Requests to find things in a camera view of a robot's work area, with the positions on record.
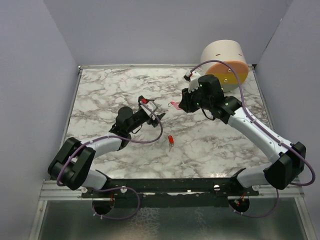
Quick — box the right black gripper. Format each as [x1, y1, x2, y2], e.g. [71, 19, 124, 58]
[178, 84, 212, 114]

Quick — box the pink strap keyring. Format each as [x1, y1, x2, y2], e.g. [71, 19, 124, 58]
[167, 101, 181, 111]

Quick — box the red tag key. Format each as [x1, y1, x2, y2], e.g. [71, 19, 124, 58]
[168, 135, 175, 152]

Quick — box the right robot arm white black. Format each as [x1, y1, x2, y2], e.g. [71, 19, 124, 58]
[178, 75, 306, 196]

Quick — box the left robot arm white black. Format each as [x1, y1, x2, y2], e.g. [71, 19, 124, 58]
[47, 104, 165, 198]

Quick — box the round beige drawer box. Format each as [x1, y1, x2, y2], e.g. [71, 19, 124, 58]
[200, 39, 249, 93]

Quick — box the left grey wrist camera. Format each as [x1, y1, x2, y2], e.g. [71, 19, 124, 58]
[138, 95, 158, 118]

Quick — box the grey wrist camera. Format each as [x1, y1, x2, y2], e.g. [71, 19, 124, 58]
[184, 71, 201, 93]
[138, 95, 158, 118]

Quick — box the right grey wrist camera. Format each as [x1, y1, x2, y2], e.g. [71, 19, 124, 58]
[184, 71, 201, 93]

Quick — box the black mounting rail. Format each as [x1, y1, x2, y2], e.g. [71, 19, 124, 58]
[81, 178, 259, 208]

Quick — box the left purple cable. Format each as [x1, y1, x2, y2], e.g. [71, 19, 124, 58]
[56, 101, 164, 187]

